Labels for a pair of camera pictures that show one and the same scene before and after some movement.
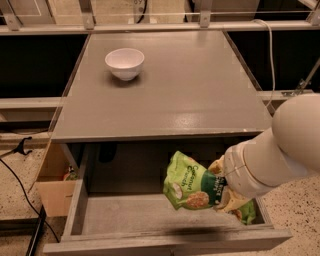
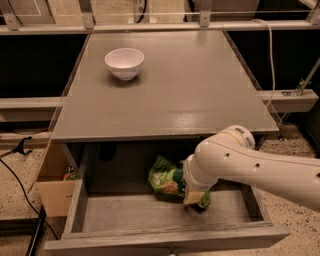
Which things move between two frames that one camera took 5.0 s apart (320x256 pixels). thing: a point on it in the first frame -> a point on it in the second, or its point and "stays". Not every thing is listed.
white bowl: (125, 62) stays
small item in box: (71, 175) stays
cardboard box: (56, 193) stays
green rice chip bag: (191, 186) -> (164, 177)
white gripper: (234, 170) -> (189, 181)
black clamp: (18, 149) stays
